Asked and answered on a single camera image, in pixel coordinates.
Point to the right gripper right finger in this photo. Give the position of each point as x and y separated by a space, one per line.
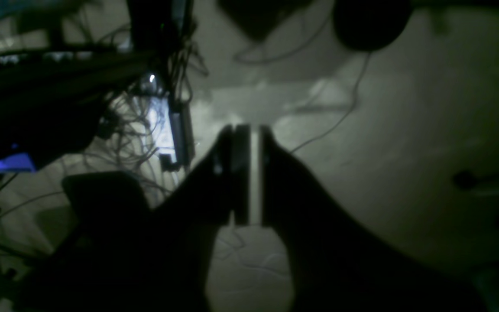
337 265

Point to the black round wheel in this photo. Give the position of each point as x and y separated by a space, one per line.
370 25

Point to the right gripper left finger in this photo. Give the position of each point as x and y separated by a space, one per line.
124 256

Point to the white power strip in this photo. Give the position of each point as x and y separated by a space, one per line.
172 133

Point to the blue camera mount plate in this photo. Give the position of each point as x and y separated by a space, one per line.
17 162

